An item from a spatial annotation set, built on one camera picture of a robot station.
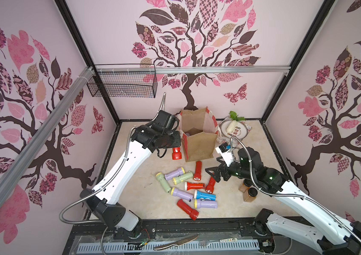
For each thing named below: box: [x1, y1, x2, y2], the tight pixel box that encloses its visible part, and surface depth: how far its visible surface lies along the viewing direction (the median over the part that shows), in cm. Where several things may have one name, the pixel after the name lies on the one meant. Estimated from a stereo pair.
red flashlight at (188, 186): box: [184, 181, 206, 191], surface depth 86 cm
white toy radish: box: [226, 110, 246, 134], surface depth 117 cm
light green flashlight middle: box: [172, 171, 194, 186], surface depth 90 cm
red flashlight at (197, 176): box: [193, 160, 203, 182], surface depth 92 cm
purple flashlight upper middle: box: [164, 166, 186, 181], surface depth 92 cm
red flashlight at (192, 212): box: [176, 198, 200, 221], surface depth 80 cm
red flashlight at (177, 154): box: [172, 147, 183, 160], surface depth 71 cm
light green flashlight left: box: [155, 172, 172, 193], surface depth 89 cm
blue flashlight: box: [193, 189, 217, 201], surface depth 83 cm
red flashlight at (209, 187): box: [204, 176, 216, 194], surface depth 86 cm
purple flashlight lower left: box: [170, 187, 194, 202], surface depth 84 cm
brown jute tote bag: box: [178, 106, 222, 163], surface depth 98 cm
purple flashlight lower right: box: [194, 199, 218, 209], surface depth 81 cm
